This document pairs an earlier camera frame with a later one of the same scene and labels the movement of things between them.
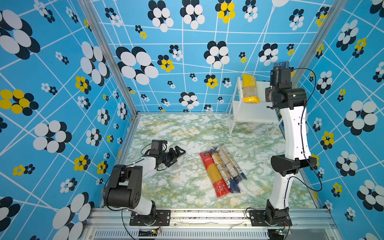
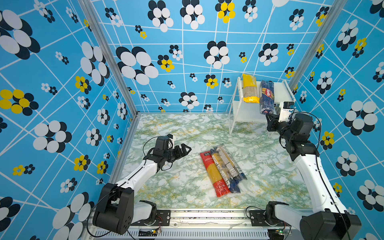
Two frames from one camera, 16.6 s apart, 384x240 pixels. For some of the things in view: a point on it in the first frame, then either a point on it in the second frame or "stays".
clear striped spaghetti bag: [232, 167] stays
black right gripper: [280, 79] -> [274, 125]
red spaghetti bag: [219, 184] stays
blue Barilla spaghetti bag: [283, 64] -> [267, 97]
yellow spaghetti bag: [250, 93] stays
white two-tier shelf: [263, 112] stays
